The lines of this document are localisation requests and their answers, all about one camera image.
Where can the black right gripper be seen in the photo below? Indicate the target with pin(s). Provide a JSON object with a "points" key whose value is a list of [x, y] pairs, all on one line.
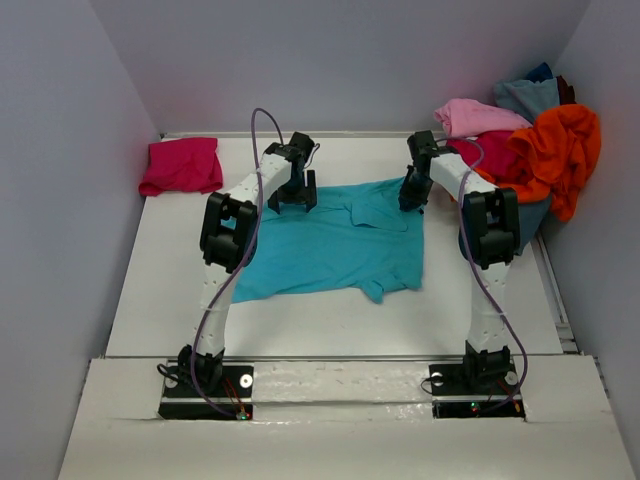
{"points": [[408, 194]]}

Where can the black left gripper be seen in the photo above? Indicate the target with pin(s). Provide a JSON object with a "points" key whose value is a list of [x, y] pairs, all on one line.
{"points": [[307, 195]]}

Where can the turquoise t-shirt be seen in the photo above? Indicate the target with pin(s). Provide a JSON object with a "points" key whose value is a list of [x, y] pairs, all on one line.
{"points": [[355, 237]]}

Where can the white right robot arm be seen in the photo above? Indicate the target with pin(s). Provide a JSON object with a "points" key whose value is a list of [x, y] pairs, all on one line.
{"points": [[489, 236]]}

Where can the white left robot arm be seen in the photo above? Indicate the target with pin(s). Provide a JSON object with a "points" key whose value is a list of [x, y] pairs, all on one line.
{"points": [[228, 241]]}

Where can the pink t-shirt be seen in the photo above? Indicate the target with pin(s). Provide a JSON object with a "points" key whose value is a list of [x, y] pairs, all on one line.
{"points": [[463, 117]]}

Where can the magenta t-shirt in pile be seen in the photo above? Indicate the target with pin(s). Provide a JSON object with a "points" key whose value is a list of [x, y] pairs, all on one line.
{"points": [[497, 159]]}

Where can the folded magenta t-shirt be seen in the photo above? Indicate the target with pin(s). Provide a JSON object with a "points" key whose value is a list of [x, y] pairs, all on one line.
{"points": [[187, 165]]}

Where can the slate blue t-shirt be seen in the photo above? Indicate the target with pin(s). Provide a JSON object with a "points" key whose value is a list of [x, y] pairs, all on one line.
{"points": [[530, 217]]}

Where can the orange t-shirt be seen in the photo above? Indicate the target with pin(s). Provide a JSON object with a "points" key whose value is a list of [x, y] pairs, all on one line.
{"points": [[556, 156]]}

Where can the grey-blue t-shirt at back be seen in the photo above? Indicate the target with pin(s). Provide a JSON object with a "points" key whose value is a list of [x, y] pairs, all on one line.
{"points": [[526, 98]]}

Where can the dark blue t-shirt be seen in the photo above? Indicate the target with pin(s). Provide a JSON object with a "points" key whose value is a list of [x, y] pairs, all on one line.
{"points": [[540, 73]]}

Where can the maroon t-shirt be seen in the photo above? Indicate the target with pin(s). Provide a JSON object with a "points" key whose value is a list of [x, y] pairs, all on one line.
{"points": [[566, 92]]}

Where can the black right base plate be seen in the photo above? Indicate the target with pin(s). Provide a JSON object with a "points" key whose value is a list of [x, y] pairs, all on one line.
{"points": [[453, 397]]}

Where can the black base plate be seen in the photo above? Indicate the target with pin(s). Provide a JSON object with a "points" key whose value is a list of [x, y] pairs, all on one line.
{"points": [[229, 400], [453, 397]]}

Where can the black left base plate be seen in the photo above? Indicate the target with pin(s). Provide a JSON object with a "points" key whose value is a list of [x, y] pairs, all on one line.
{"points": [[229, 400]]}

